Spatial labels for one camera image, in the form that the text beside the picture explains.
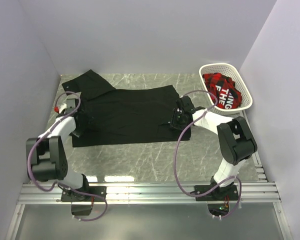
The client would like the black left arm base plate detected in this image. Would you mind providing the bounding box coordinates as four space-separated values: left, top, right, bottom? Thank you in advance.
60 186 107 217

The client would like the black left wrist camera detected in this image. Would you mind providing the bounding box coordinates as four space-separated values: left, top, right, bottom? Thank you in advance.
54 98 79 115

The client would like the black long sleeve shirt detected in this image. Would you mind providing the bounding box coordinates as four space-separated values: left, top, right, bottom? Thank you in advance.
62 70 181 148

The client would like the aluminium rail frame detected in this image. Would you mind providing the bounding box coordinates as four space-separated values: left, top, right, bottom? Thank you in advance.
6 139 293 240

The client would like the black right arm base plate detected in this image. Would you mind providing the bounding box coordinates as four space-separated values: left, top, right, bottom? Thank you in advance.
191 183 242 219

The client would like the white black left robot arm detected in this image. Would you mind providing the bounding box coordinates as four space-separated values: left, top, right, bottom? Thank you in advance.
25 114 91 201

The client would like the red black plaid shirt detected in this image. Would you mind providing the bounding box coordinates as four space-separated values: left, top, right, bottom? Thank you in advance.
202 72 242 110

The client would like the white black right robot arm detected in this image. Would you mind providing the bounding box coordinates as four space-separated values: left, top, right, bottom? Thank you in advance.
170 108 258 200

